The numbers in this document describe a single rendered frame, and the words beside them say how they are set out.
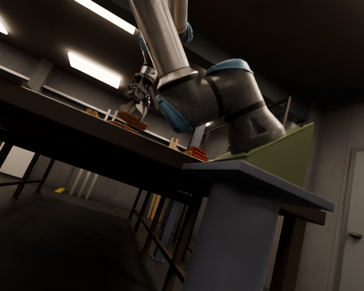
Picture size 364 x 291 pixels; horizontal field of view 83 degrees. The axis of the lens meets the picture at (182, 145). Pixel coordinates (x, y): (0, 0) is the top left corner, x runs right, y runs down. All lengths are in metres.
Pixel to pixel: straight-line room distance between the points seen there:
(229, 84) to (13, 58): 7.07
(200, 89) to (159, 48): 0.14
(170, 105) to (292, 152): 0.31
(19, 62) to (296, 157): 7.17
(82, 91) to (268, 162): 6.58
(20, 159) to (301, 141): 5.64
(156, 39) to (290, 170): 0.43
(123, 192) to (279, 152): 6.20
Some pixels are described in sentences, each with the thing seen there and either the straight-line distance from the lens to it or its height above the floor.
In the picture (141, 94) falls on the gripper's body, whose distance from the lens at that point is 0.93.
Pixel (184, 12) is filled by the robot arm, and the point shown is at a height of 1.37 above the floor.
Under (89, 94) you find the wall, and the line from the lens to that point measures 6.85.
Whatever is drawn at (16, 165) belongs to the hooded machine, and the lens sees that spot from 5.84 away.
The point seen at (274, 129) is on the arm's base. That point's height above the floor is 0.99.
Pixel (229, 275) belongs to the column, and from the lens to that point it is 0.49.
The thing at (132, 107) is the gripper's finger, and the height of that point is 1.08.
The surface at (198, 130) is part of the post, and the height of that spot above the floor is 1.72.
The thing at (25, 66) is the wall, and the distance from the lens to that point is 7.28.
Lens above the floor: 0.77
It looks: 14 degrees up
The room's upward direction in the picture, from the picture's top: 19 degrees clockwise
